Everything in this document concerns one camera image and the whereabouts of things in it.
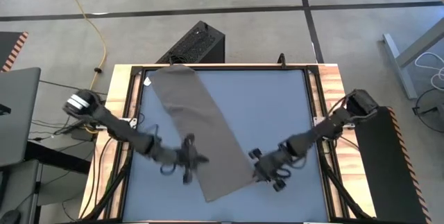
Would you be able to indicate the grey laptop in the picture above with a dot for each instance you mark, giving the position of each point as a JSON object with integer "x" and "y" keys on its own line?
{"x": 17, "y": 120}

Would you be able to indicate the black aluminium table frame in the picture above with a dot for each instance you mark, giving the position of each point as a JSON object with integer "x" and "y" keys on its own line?
{"x": 243, "y": 67}

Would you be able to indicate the black computer tower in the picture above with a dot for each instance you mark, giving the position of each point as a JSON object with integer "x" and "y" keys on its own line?
{"x": 197, "y": 43}

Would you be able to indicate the grey woven towel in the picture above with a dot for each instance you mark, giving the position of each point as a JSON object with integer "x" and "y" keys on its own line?
{"x": 194, "y": 120}

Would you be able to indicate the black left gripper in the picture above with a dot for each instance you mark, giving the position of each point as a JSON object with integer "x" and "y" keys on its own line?
{"x": 187, "y": 158}

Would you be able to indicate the black mat orange striped edge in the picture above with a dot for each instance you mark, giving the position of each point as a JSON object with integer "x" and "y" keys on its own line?
{"x": 8, "y": 49}
{"x": 388, "y": 168}

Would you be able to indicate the black computer mouse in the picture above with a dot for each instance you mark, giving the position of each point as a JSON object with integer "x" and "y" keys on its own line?
{"x": 8, "y": 218}

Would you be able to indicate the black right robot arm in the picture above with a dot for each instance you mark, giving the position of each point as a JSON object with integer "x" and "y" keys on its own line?
{"x": 312, "y": 137}

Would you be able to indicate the light wooden desk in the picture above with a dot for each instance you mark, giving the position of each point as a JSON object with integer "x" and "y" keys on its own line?
{"x": 399, "y": 64}

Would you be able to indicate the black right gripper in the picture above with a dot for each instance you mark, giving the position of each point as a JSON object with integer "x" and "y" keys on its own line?
{"x": 274, "y": 165}

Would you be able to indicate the blue grey table mat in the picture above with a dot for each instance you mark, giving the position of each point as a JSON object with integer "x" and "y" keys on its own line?
{"x": 277, "y": 113}

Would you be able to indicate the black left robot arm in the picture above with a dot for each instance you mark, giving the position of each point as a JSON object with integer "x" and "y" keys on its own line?
{"x": 118, "y": 130}

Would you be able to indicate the grey side desk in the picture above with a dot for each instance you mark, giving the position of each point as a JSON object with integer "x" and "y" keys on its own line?
{"x": 21, "y": 189}

